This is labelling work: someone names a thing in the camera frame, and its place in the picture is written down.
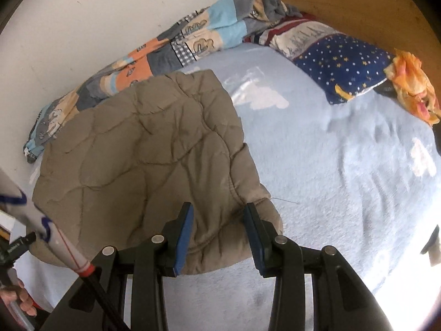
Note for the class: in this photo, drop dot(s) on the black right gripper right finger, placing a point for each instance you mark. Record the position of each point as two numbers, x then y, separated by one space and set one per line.
341 300

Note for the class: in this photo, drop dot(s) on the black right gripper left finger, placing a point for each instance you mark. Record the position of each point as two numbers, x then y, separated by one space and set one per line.
125 292

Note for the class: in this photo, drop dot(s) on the olive green puffer jacket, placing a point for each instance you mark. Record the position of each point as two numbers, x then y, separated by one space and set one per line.
116 173

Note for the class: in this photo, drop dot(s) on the person's left hand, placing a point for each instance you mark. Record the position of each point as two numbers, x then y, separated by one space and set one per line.
17 293

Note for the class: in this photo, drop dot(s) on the light blue fleece bed cover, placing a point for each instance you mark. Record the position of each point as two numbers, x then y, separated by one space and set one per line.
363 176

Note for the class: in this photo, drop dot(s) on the black cloth on bed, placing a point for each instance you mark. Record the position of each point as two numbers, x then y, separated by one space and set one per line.
386 89

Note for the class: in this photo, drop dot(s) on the orange yellow cloth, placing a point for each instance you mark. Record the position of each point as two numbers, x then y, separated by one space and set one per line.
413 87

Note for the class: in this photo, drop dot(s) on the striped and starry blue pillow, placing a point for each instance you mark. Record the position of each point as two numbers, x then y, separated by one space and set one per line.
343 66

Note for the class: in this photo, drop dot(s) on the wooden headboard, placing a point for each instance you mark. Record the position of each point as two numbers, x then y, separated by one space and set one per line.
389 24

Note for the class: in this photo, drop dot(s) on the patchwork cartoon print blanket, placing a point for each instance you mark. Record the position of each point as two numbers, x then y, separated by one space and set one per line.
223 25

